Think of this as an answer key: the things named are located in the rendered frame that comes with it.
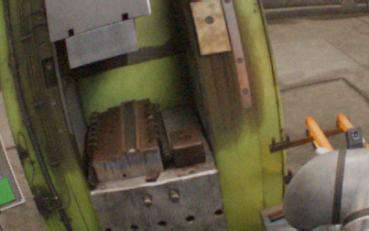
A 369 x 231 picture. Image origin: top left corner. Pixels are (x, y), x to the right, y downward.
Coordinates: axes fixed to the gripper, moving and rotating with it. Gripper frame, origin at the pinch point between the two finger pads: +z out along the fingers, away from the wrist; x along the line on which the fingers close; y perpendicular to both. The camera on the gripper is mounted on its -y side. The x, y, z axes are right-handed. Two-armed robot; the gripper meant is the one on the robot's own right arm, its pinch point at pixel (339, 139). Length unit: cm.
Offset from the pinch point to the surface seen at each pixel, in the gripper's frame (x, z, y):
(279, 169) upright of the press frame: -10, 45, 29
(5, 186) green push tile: -96, 10, 1
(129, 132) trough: -56, 44, 4
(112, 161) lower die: -61, 27, 6
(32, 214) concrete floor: -161, 166, 103
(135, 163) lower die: -54, 28, 7
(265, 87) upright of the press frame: -12.8, 45.2, -1.2
